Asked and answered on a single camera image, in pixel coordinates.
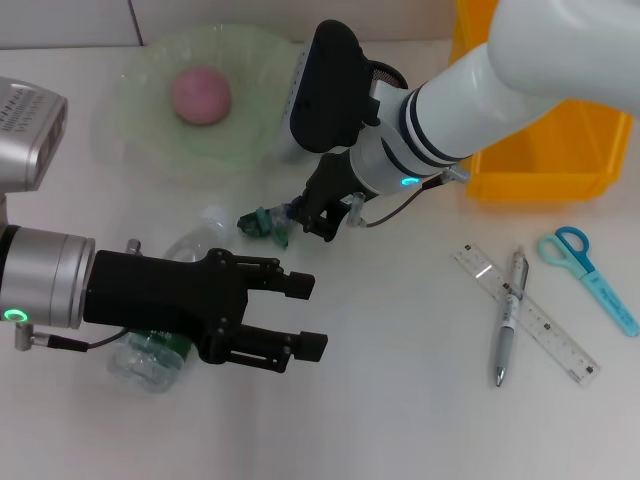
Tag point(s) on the clear green-label water bottle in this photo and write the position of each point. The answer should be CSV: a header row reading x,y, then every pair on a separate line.
x,y
145,367

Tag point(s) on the transparent plastic ruler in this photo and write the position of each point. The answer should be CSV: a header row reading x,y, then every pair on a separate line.
x,y
550,330

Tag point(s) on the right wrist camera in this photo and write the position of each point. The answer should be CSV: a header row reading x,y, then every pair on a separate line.
x,y
325,90

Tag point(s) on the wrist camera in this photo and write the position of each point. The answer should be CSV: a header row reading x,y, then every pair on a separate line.
x,y
25,135
325,90

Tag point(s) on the yellow plastic bin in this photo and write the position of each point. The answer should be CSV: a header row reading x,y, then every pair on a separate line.
x,y
550,165

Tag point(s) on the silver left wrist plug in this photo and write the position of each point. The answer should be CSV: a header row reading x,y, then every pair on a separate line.
x,y
134,246

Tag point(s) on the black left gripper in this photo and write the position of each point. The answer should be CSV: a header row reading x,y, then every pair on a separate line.
x,y
165,295

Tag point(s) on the translucent green fruit plate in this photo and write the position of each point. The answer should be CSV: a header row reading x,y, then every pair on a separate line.
x,y
150,130

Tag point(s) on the grey white pen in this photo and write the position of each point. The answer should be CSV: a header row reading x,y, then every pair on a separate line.
x,y
507,330

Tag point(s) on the blue scissors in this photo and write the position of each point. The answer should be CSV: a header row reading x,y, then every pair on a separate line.
x,y
575,250

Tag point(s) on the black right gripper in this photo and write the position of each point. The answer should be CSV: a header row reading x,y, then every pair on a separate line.
x,y
332,180

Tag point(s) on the pink toy peach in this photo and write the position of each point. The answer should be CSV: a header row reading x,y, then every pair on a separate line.
x,y
200,95

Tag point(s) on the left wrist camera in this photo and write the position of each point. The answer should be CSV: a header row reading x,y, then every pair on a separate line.
x,y
25,135

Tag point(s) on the black mesh pen holder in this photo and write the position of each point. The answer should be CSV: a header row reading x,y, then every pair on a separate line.
x,y
387,75

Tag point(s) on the green plastic wrapper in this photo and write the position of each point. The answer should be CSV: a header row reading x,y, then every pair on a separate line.
x,y
257,225

